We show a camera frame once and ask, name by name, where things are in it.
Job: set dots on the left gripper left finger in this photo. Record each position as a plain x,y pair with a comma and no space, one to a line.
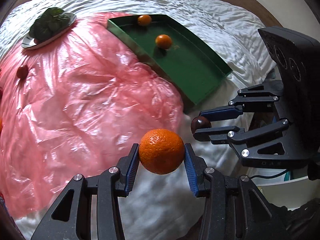
113,183

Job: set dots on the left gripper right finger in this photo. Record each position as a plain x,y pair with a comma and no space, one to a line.
224,213

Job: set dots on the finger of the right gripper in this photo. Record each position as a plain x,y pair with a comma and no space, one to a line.
216,135
222,113

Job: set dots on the dark purple plum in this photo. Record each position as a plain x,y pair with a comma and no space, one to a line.
199,122

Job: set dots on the bumpy mandarin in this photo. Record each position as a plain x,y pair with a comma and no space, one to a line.
161,151

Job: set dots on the small orange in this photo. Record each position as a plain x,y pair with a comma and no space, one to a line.
144,20

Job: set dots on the red plum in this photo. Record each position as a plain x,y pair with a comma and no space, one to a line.
22,72

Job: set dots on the green tray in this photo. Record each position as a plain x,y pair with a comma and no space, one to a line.
189,64

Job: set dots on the pink plastic sheet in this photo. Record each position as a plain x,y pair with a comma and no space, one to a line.
85,101

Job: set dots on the white striped plate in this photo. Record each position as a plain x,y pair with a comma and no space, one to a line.
30,43

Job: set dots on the green leafy vegetable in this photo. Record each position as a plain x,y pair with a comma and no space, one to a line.
50,23

